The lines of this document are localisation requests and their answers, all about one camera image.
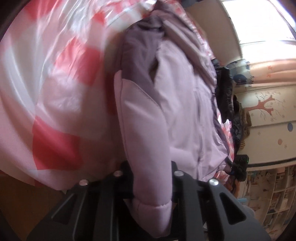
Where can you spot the lilac purple padded jacket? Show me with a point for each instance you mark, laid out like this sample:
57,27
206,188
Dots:
164,86

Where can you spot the pink window curtain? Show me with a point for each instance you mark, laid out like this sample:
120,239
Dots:
273,72

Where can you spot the black garment on bed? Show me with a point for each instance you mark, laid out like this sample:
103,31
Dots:
224,91

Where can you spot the white wardrobe with tree decal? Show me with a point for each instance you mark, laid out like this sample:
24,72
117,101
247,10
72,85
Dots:
271,139

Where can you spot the dark clothes pile by bed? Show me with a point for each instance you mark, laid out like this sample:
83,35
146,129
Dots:
240,125

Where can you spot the cluttered white bookshelf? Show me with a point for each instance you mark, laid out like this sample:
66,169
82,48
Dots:
271,195

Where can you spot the bright bedroom window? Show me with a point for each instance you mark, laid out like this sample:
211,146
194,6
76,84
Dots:
257,21

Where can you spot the pink checkered bed cover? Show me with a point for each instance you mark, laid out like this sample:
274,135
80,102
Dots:
59,121

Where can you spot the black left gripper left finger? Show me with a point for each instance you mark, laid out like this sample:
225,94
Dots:
90,210

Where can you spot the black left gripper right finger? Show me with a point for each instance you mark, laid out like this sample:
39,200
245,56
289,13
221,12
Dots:
208,211

